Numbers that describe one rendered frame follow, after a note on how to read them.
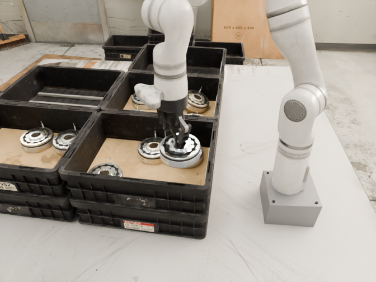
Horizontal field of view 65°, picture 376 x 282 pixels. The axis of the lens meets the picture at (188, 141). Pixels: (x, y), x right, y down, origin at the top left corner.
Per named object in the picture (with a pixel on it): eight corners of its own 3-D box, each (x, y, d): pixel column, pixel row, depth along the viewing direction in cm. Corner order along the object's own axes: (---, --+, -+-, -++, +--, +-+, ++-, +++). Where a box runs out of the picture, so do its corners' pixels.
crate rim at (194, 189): (217, 126, 96) (218, 120, 95) (209, 197, 73) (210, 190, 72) (100, 116, 101) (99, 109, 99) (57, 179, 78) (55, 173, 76)
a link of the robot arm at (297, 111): (316, 100, 67) (302, 158, 78) (333, 86, 72) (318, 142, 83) (279, 88, 73) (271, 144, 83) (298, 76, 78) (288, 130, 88)
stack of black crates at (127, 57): (155, 69, 300) (152, 35, 279) (150, 83, 277) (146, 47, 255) (116, 67, 303) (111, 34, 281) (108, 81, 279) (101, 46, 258)
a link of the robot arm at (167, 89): (132, 93, 68) (129, 67, 64) (175, 80, 72) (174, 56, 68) (150, 111, 62) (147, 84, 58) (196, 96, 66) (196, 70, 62)
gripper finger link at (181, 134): (179, 126, 67) (174, 138, 72) (183, 132, 66) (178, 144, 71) (189, 122, 68) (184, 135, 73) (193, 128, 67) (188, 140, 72)
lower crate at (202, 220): (214, 170, 109) (216, 146, 102) (206, 243, 87) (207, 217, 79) (110, 160, 114) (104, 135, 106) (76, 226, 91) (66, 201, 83)
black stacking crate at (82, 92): (129, 95, 130) (126, 71, 123) (104, 137, 107) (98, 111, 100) (45, 89, 134) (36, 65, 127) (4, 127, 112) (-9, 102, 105)
